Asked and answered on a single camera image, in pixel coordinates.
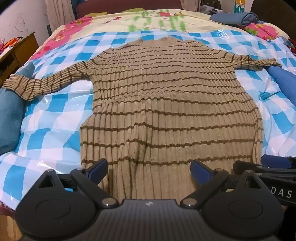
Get orange clutter on nightstand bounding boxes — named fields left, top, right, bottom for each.
left=0, top=36, right=24, bottom=53

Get blue white checkered plastic sheet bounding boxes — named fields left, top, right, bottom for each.
left=0, top=30, right=296, bottom=209

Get folded blue clothes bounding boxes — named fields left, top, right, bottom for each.
left=209, top=11, right=260, bottom=26

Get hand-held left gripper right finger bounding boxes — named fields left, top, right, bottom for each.
left=182, top=159, right=262, bottom=208

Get floral cream bedsheet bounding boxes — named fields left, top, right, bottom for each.
left=28, top=8, right=290, bottom=67

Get beige patterned curtain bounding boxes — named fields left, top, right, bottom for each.
left=45, top=0, right=77, bottom=31

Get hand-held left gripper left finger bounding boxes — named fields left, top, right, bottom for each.
left=37, top=158, right=120, bottom=208

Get colourful printed bag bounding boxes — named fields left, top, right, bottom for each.
left=234, top=0, right=249, bottom=14

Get beige brown-striped ribbed sweater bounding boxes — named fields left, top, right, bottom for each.
left=3, top=37, right=283, bottom=200

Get wooden nightstand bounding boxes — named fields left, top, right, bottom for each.
left=0, top=31, right=40, bottom=90

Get maroon headboard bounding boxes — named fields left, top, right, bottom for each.
left=76, top=0, right=184, bottom=18

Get yellow-green cloth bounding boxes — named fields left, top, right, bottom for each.
left=83, top=8, right=145, bottom=17

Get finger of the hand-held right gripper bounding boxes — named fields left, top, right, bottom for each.
left=261, top=154, right=296, bottom=169
left=232, top=161, right=296, bottom=179

